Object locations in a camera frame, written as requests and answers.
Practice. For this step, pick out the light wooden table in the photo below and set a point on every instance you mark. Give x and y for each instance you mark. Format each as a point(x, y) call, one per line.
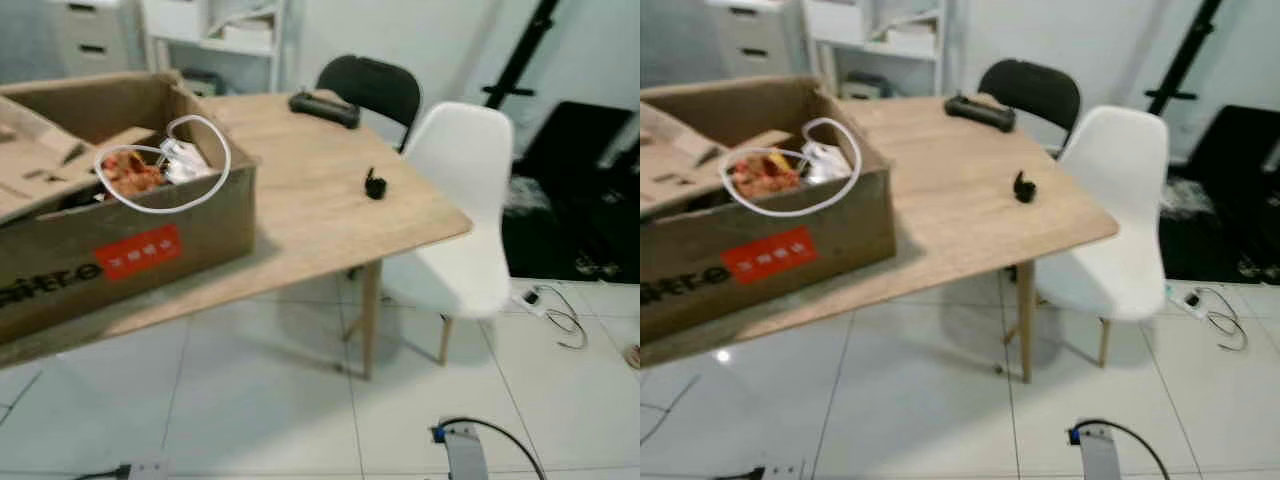
point(320, 190)
point(960, 200)

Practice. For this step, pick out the orange crumpled trash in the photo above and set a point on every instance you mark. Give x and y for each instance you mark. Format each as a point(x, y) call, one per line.
point(765, 172)
point(132, 172)

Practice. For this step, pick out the small black clip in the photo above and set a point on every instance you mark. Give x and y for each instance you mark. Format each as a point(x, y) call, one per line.
point(1024, 189)
point(376, 186)

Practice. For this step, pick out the brown cardboard box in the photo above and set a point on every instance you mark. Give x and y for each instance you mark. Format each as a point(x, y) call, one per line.
point(150, 215)
point(800, 220)

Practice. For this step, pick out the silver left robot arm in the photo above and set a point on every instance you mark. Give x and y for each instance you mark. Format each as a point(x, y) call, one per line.
point(140, 471)

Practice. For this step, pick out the black chair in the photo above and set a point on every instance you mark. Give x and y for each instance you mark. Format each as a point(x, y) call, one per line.
point(375, 85)
point(1035, 90)

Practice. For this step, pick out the white plastic wrapper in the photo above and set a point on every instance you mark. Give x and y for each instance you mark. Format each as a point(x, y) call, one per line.
point(190, 162)
point(826, 162)

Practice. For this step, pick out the black tripod stand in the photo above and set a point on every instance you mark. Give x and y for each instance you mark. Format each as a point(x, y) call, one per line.
point(520, 60)
point(1185, 60)

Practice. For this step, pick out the white shelf unit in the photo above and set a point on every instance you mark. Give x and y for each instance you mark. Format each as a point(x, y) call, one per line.
point(875, 30)
point(215, 30)

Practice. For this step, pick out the white power strip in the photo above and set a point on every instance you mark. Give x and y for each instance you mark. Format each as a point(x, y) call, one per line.
point(527, 298)
point(1188, 300)

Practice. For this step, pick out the grey drawer cabinet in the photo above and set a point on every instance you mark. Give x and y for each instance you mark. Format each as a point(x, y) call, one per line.
point(750, 35)
point(95, 35)

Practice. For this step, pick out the white plastic chair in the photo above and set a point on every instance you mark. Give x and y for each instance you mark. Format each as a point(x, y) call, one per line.
point(460, 200)
point(1115, 210)

